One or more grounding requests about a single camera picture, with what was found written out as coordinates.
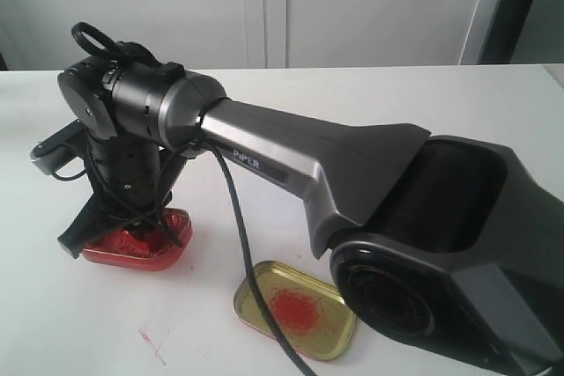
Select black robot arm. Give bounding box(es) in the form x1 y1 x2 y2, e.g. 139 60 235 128
57 57 563 375

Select gold tin lid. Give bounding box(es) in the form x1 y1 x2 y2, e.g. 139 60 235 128
254 261 357 361

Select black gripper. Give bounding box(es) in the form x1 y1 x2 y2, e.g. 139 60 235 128
57 133 188 259

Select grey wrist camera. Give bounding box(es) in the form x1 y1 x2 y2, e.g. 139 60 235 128
30 120 87 176

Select red ink tin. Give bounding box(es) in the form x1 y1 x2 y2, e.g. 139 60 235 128
82 209 193 272

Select dark vertical post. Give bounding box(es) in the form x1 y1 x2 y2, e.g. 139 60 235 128
482 0 564 64

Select white cabinet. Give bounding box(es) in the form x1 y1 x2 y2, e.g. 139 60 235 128
1 0 499 70

